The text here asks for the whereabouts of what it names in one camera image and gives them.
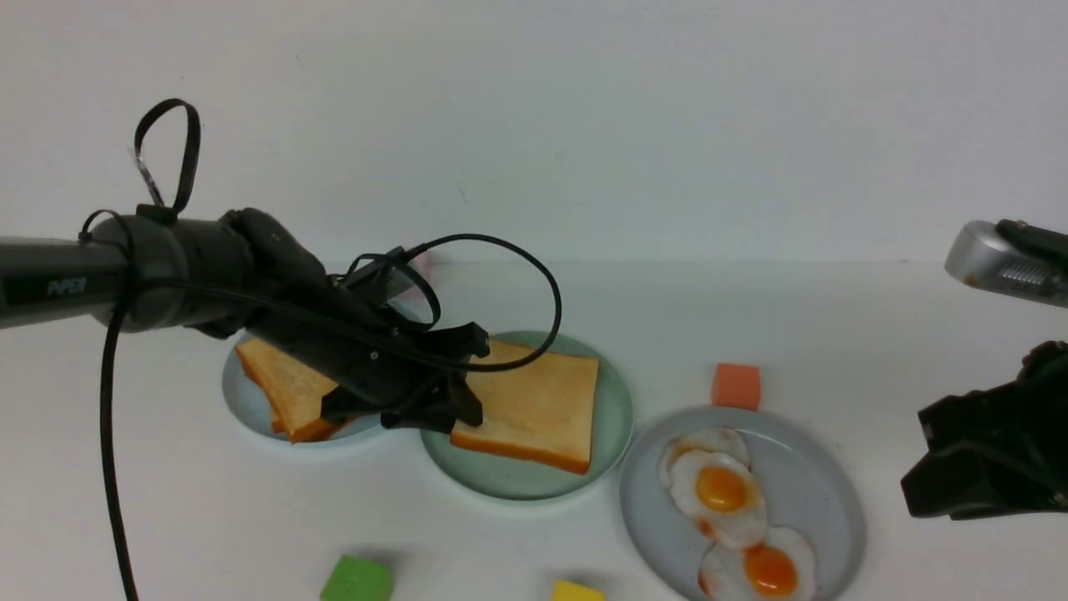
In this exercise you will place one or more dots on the fried egg toy top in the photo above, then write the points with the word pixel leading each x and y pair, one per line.
pixel 712 440

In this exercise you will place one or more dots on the mint green center plate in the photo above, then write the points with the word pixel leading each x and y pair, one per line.
pixel 517 481

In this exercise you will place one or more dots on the light blue bread plate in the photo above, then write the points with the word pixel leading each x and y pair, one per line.
pixel 249 406

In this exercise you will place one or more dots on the toast slice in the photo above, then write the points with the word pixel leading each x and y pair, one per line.
pixel 541 412
pixel 294 391

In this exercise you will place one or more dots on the orange cube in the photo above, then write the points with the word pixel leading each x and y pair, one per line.
pixel 736 386

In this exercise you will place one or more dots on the fried egg toy middle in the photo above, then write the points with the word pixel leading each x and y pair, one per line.
pixel 721 497

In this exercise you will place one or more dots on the yellow cube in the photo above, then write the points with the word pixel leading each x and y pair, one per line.
pixel 565 590

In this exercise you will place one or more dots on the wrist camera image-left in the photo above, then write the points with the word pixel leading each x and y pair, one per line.
pixel 383 276

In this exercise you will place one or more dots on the fried egg toy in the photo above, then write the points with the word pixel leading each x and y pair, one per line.
pixel 712 440
pixel 782 567
pixel 721 497

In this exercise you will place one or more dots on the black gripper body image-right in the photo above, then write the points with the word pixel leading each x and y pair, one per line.
pixel 996 453

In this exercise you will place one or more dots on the green cube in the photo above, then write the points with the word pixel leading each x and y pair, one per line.
pixel 357 578

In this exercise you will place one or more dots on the fried egg toy bottom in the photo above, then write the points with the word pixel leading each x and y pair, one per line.
pixel 782 567

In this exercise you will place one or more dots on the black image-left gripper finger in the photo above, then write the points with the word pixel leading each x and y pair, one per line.
pixel 455 346
pixel 437 406

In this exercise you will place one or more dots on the pink cube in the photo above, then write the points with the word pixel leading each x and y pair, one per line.
pixel 423 266

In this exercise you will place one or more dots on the silver wrist camera image-right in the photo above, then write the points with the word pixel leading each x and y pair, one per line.
pixel 1012 258

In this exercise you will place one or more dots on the grey egg plate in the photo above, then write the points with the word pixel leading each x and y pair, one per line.
pixel 804 486

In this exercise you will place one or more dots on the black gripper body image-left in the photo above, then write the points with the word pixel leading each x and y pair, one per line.
pixel 369 349

